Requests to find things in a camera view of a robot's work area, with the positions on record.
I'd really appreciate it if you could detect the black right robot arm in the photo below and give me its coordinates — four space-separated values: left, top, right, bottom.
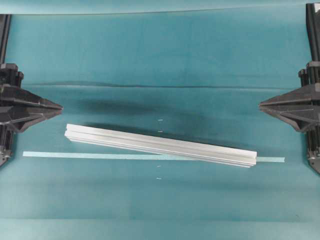
258 3 320 133

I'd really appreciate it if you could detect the teal table cloth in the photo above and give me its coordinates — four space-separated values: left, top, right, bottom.
0 1 320 240

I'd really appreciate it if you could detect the silver aluminium extrusion rail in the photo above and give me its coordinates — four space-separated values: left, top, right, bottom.
64 124 257 168

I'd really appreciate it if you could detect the light teal tape strip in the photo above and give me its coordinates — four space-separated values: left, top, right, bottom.
22 151 285 165

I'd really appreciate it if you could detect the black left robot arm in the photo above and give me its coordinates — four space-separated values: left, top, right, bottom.
0 14 63 133

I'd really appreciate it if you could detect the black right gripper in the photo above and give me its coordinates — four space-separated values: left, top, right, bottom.
258 61 320 132

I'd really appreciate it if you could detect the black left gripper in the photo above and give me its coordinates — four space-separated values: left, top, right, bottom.
0 63 63 132

